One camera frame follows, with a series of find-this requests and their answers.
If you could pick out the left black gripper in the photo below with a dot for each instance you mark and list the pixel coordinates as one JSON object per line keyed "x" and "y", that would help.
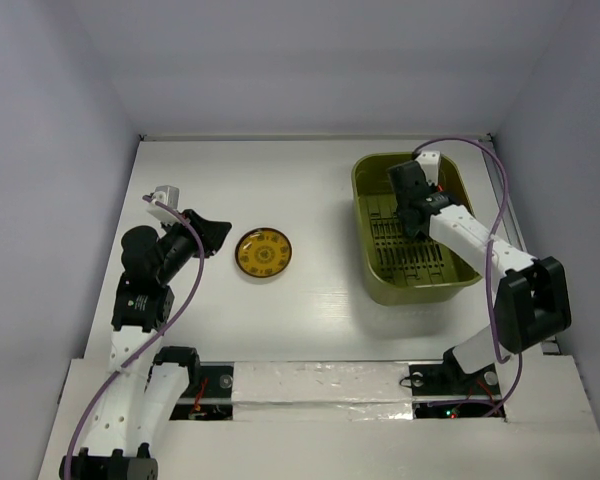
{"x": 211, "y": 232}

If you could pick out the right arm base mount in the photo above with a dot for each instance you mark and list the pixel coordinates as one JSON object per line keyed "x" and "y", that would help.
{"x": 440, "y": 394}

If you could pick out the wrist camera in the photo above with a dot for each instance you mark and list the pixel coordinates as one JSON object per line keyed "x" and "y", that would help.
{"x": 429, "y": 162}
{"x": 161, "y": 202}

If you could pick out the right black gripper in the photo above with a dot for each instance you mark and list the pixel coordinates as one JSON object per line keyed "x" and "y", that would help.
{"x": 411, "y": 215}

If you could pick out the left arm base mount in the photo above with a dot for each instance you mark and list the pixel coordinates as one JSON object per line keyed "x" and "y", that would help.
{"x": 211, "y": 398}

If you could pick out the olive green dish rack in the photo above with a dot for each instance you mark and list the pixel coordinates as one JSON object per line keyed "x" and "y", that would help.
{"x": 398, "y": 270}

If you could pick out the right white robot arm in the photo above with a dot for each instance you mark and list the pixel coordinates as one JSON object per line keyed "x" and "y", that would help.
{"x": 456, "y": 228}

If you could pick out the yellow patterned plate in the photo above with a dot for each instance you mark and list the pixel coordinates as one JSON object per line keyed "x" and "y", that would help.
{"x": 263, "y": 253}

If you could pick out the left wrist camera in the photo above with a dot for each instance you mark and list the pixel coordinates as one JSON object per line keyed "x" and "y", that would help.
{"x": 161, "y": 202}

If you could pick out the silver foil tape strip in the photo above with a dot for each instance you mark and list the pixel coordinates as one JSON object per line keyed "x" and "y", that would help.
{"x": 320, "y": 392}

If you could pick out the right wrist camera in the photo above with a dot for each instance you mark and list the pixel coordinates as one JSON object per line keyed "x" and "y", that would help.
{"x": 429, "y": 162}

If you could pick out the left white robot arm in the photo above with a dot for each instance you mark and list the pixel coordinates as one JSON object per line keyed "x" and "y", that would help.
{"x": 117, "y": 432}

